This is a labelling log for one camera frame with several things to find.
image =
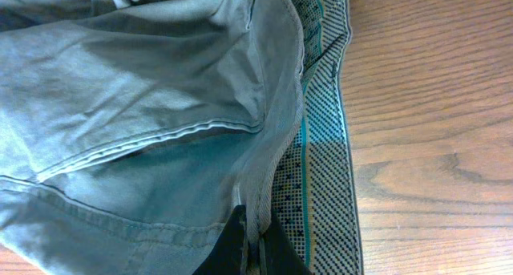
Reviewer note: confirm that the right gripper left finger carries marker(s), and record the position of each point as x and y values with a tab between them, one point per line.
226	257

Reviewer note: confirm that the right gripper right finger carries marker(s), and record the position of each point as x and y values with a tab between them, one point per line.
277	254

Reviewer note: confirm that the grey shorts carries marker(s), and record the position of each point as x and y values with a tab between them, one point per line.
130	130

